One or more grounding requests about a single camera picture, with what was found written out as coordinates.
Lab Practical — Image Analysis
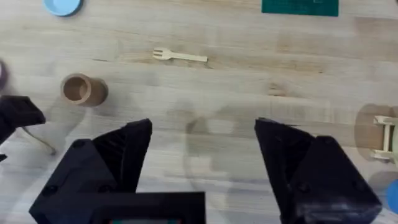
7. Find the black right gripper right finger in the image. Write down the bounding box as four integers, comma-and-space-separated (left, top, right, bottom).
254, 117, 383, 224

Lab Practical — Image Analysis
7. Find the wooden fork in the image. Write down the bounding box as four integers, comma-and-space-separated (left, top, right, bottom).
152, 47, 208, 63

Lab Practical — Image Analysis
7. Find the blue round object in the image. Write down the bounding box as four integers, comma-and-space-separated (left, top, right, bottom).
385, 179, 398, 215

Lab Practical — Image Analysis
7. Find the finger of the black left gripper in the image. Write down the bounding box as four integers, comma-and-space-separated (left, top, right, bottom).
0, 95, 47, 144

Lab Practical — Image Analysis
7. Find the green board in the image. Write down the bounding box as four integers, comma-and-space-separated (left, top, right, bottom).
261, 0, 340, 17

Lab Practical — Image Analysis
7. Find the brown cylindrical container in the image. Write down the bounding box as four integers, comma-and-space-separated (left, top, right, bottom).
60, 73, 109, 108

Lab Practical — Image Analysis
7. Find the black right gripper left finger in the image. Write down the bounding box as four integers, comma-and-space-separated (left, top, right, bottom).
29, 118, 153, 224

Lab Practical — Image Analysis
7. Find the light blue plate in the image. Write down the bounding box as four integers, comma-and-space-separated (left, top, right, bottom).
43, 0, 84, 17

